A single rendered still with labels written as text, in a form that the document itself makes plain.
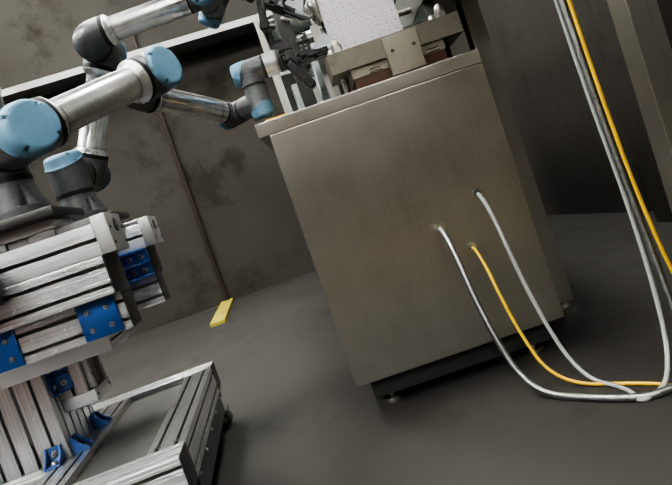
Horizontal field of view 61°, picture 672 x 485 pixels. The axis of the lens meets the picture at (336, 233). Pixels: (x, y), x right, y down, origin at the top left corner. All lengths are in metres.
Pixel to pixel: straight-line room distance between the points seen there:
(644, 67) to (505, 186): 0.56
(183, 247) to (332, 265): 4.31
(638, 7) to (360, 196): 0.79
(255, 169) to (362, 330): 4.30
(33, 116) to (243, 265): 4.60
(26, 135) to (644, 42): 1.23
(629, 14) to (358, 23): 0.93
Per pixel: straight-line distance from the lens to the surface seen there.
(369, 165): 1.60
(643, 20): 1.29
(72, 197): 1.91
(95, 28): 1.96
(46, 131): 1.35
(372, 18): 1.95
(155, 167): 5.91
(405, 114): 1.63
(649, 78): 1.27
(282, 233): 5.80
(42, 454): 1.71
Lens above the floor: 0.63
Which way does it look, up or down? 3 degrees down
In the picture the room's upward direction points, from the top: 19 degrees counter-clockwise
